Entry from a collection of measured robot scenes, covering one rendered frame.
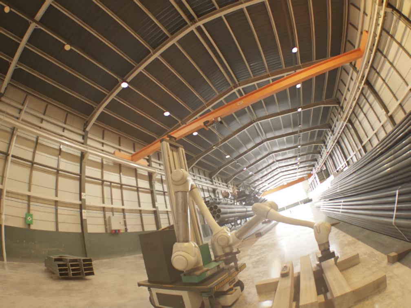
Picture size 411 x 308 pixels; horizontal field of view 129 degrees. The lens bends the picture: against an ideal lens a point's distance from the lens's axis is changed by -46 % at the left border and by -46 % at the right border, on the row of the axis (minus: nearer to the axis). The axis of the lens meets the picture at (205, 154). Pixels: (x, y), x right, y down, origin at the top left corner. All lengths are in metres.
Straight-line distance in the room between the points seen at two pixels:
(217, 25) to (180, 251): 10.31
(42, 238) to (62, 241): 1.05
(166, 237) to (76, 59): 9.78
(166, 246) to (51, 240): 8.28
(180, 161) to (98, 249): 9.09
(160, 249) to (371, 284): 1.67
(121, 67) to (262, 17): 8.12
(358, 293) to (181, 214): 1.31
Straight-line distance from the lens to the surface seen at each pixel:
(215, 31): 10.83
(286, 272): 1.58
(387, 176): 1.92
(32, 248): 9.45
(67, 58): 10.56
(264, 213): 1.55
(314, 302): 1.11
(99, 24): 9.73
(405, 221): 1.58
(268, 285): 1.88
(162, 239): 1.74
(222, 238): 1.24
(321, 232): 1.41
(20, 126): 10.12
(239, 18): 10.60
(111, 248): 11.12
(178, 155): 2.11
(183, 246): 1.30
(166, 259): 1.75
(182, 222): 1.32
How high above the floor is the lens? 0.75
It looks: 24 degrees up
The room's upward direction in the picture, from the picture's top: 14 degrees counter-clockwise
